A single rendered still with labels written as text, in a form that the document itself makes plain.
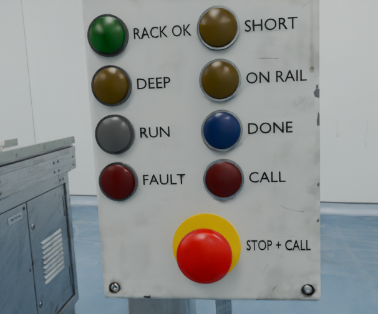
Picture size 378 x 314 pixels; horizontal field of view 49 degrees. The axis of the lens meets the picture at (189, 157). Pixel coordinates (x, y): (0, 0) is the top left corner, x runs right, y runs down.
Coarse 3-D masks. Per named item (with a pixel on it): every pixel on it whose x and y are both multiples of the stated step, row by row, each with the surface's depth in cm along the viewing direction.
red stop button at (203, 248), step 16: (192, 240) 29; (208, 240) 28; (224, 240) 29; (176, 256) 29; (192, 256) 29; (208, 256) 28; (224, 256) 28; (192, 272) 29; (208, 272) 29; (224, 272) 29
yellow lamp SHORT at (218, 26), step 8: (216, 8) 28; (208, 16) 28; (216, 16) 28; (224, 16) 28; (232, 16) 28; (200, 24) 29; (208, 24) 28; (216, 24) 28; (224, 24) 28; (232, 24) 28; (200, 32) 29; (208, 32) 28; (216, 32) 28; (224, 32) 28; (232, 32) 28; (208, 40) 29; (216, 40) 29; (224, 40) 28
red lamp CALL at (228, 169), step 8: (216, 168) 30; (224, 168) 30; (232, 168) 30; (208, 176) 30; (216, 176) 30; (224, 176) 30; (232, 176) 30; (240, 176) 30; (208, 184) 30; (216, 184) 30; (224, 184) 30; (232, 184) 30; (240, 184) 30; (216, 192) 30; (224, 192) 30; (232, 192) 30
